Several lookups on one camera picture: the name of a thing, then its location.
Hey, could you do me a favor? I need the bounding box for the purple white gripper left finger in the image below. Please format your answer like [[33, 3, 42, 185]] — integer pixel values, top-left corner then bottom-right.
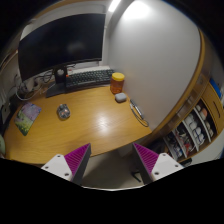
[[42, 143, 91, 185]]

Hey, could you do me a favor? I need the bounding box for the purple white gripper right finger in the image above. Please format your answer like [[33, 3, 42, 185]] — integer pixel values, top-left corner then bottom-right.
[[132, 143, 183, 184]]

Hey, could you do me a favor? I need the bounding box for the transparent computer mouse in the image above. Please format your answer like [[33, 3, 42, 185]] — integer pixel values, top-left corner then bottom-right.
[[57, 104, 71, 120]]

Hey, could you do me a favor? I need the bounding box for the floral mouse pad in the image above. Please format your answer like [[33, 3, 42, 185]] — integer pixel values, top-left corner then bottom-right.
[[14, 102, 41, 136]]

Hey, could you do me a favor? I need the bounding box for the black computer monitor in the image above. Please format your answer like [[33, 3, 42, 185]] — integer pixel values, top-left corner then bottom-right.
[[18, 13, 105, 81]]

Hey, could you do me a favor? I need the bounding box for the wooden shelf with items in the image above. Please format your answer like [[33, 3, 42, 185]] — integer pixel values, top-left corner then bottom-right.
[[146, 28, 224, 164]]

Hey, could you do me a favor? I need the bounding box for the grey earbuds case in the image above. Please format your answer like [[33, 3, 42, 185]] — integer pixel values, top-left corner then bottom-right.
[[115, 93, 127, 103]]

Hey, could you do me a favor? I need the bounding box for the black monitor stand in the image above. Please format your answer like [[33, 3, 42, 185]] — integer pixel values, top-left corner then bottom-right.
[[46, 67, 67, 98]]

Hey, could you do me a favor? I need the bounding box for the dark mechanical keyboard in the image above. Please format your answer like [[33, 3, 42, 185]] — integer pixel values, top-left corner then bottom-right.
[[65, 69, 114, 89]]

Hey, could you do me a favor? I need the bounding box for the orange jar with yellow lid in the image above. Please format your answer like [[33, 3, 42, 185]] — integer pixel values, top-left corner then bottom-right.
[[110, 72, 125, 94]]

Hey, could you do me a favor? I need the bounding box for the white power strip with cables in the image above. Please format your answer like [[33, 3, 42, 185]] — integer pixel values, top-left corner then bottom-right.
[[15, 73, 52, 101]]

